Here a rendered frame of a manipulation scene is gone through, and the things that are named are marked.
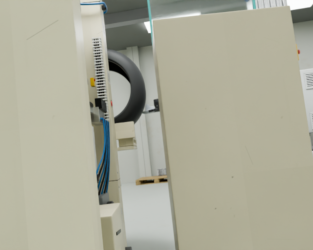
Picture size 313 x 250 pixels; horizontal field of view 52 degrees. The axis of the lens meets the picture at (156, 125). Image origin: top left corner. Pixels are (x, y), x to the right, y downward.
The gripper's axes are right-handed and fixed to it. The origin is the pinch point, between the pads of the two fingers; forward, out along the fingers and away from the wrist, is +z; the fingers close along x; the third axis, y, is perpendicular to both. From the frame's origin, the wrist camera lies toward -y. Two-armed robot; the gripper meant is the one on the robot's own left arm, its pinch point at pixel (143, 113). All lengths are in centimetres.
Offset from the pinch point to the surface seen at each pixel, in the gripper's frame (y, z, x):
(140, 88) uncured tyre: 14.0, -1.7, 16.4
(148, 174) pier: -81, 30, -629
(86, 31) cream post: 49, 21, 38
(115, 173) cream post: -34, 23, 38
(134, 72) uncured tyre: 24.5, -0.6, 17.3
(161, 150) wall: -29, -18, -638
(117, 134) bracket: -12.0, 17.8, 25.3
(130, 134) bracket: -13.6, 10.2, 25.2
